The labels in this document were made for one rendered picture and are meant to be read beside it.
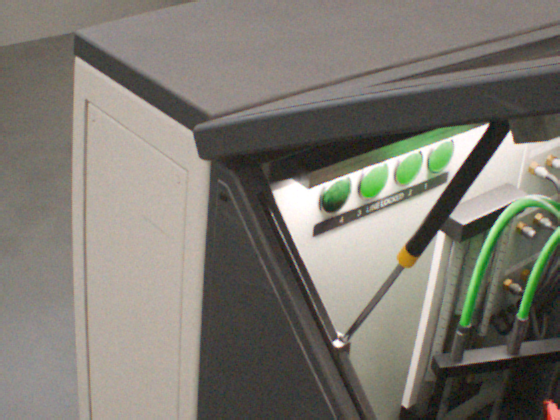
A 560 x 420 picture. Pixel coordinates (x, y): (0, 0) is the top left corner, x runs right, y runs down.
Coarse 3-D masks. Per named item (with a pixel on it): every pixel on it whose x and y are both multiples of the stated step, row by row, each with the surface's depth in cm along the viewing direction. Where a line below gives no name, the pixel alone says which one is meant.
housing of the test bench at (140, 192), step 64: (256, 0) 148; (320, 0) 150; (384, 0) 153; (448, 0) 156; (512, 0) 160; (128, 64) 128; (192, 64) 129; (256, 64) 130; (320, 64) 132; (384, 64) 134; (128, 128) 131; (192, 128) 121; (128, 192) 135; (192, 192) 125; (128, 256) 140; (192, 256) 128; (128, 320) 145; (192, 320) 132; (128, 384) 150; (192, 384) 137
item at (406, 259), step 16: (496, 128) 91; (480, 144) 93; (496, 144) 92; (464, 160) 96; (480, 160) 94; (464, 176) 96; (448, 192) 98; (464, 192) 97; (432, 208) 101; (448, 208) 99; (432, 224) 101; (416, 240) 103; (400, 256) 106; (416, 256) 105; (400, 272) 108; (384, 288) 110; (368, 304) 113
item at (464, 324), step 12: (516, 204) 132; (528, 204) 129; (540, 204) 126; (552, 204) 124; (504, 216) 135; (492, 228) 138; (504, 228) 137; (492, 240) 139; (492, 252) 141; (480, 264) 142; (480, 276) 144; (468, 300) 146; (468, 312) 147; (468, 324) 148
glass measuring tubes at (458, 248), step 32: (512, 192) 153; (448, 224) 147; (480, 224) 148; (448, 256) 151; (448, 288) 152; (480, 288) 158; (448, 320) 155; (480, 320) 164; (416, 352) 159; (448, 352) 161; (416, 384) 162; (480, 384) 171; (416, 416) 162
